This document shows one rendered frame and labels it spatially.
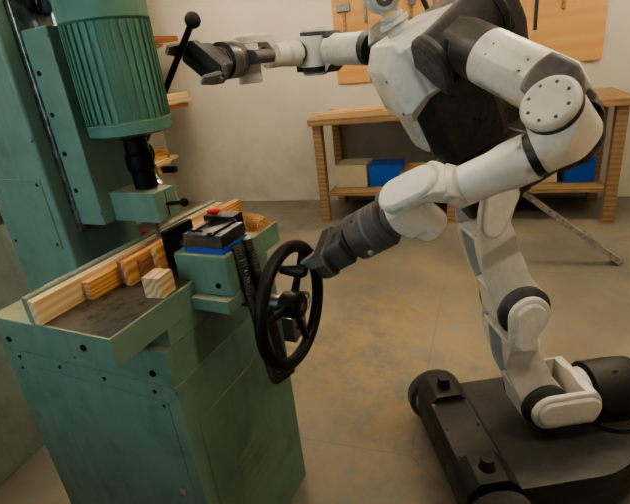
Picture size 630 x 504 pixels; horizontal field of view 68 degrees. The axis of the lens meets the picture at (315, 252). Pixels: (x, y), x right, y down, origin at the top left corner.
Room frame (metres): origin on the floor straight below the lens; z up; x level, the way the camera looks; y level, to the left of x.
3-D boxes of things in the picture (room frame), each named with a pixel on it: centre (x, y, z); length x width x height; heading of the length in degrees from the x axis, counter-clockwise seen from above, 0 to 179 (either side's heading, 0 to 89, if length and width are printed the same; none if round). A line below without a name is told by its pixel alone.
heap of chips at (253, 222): (1.22, 0.19, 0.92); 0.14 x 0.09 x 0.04; 63
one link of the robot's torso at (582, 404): (1.13, -0.67, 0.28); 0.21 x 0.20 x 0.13; 93
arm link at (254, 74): (1.33, 0.12, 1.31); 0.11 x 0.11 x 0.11; 63
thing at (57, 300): (1.05, 0.40, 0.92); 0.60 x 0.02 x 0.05; 153
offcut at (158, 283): (0.86, 0.32, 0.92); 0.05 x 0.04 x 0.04; 160
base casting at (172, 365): (1.12, 0.47, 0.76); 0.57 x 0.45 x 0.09; 63
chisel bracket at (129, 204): (1.08, 0.38, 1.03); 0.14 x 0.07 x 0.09; 63
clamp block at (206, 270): (0.95, 0.21, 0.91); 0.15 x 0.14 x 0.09; 153
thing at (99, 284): (1.11, 0.34, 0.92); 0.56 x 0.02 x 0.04; 153
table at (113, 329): (0.99, 0.28, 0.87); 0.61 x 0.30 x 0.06; 153
